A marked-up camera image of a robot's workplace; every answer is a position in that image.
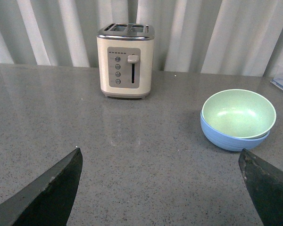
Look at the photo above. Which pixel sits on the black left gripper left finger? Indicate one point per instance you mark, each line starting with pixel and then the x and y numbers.
pixel 48 200

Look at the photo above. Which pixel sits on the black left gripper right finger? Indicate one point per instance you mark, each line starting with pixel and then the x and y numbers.
pixel 264 183

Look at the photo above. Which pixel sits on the blue bowl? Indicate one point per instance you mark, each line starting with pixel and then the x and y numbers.
pixel 227 142

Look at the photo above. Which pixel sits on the green bowl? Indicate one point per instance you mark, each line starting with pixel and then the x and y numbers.
pixel 239 113

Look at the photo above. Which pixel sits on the cream toaster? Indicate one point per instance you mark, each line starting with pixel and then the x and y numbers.
pixel 125 54

